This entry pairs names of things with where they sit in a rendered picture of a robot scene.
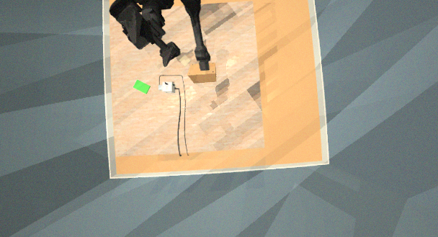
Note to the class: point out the white power cube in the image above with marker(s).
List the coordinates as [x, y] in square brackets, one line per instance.
[171, 89]

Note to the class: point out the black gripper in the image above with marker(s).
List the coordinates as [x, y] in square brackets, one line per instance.
[149, 24]

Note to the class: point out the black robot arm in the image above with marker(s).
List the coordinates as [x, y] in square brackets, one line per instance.
[192, 7]

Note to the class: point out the flat green block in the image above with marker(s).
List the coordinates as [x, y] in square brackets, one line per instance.
[139, 85]

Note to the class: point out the black cable with grey plug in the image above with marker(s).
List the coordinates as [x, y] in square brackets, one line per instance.
[160, 87]

